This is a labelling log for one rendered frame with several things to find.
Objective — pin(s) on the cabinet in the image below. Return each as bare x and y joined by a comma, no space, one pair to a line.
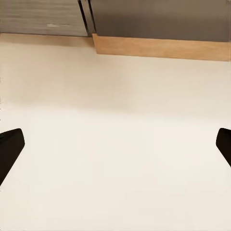
190,20

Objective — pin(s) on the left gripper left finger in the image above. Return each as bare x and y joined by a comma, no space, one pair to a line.
11,144

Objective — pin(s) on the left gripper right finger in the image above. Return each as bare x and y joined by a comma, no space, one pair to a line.
223,143

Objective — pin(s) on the dishwasher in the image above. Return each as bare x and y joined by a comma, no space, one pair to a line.
46,17

